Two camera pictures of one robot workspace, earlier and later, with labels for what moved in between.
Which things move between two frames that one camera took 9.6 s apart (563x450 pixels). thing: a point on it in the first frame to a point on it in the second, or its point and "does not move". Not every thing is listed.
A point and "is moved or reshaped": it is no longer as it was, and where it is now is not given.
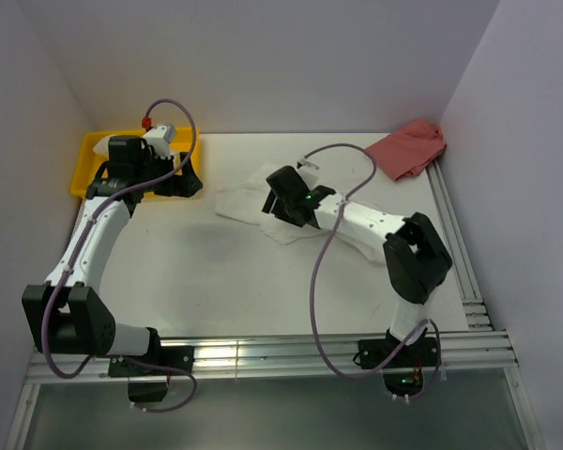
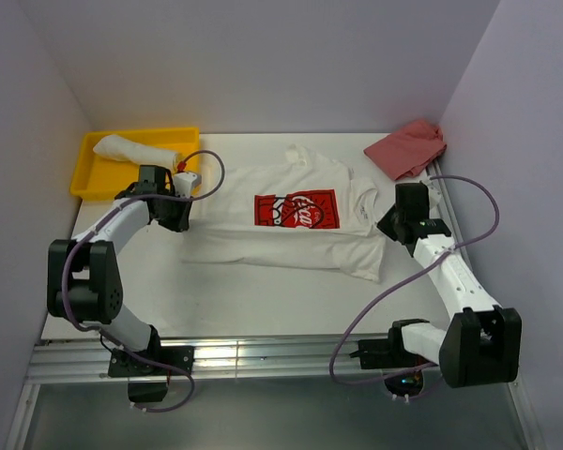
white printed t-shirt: [243, 202] is moved or reshaped
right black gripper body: [281, 209] to [389, 222]
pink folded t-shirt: [406, 151] does not move
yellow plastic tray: [88, 158] does not move
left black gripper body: [175, 185] to [174, 213]
